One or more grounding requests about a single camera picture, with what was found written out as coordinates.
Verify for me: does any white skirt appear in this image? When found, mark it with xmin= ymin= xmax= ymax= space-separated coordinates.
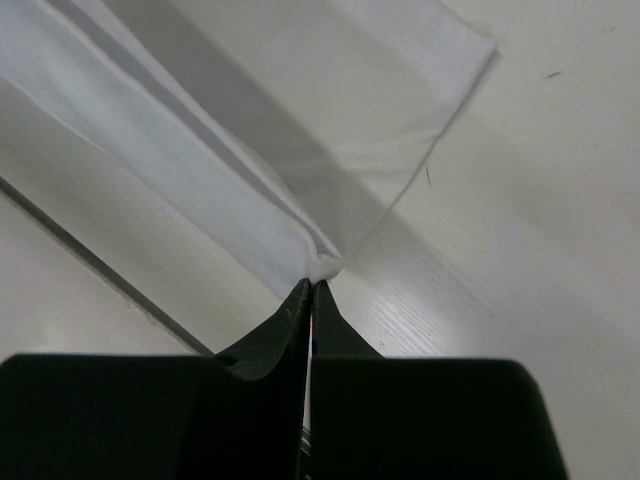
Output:
xmin=1 ymin=1 xmax=495 ymax=296

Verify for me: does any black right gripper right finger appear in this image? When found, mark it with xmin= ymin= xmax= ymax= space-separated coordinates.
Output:
xmin=310 ymin=282 xmax=568 ymax=479

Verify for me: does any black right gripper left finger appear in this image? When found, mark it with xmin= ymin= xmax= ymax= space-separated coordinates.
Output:
xmin=1 ymin=280 xmax=311 ymax=479

